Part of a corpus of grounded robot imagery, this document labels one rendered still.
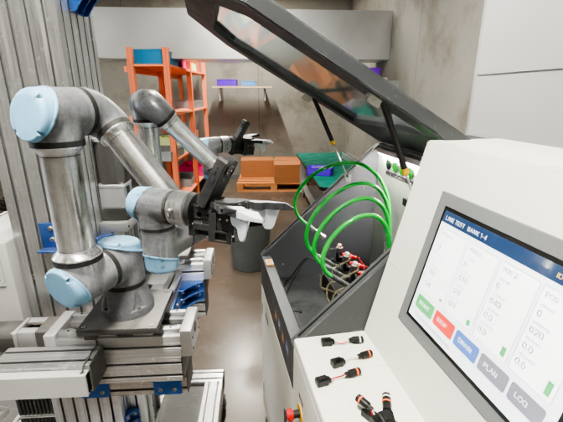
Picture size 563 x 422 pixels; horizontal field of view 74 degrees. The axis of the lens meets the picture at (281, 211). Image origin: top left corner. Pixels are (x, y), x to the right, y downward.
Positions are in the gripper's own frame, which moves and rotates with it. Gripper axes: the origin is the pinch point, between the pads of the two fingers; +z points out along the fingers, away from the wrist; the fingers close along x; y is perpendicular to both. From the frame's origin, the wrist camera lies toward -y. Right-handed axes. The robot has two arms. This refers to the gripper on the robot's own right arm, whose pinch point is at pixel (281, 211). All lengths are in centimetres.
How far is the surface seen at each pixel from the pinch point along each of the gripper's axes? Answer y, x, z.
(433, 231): 6.4, -30.8, 27.5
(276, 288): 43, -62, -25
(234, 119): -53, -595, -345
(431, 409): 42, -15, 31
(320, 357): 44, -27, 3
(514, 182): -7.8, -17.1, 40.2
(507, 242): 3.2, -13.5, 39.9
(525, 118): -36, -220, 76
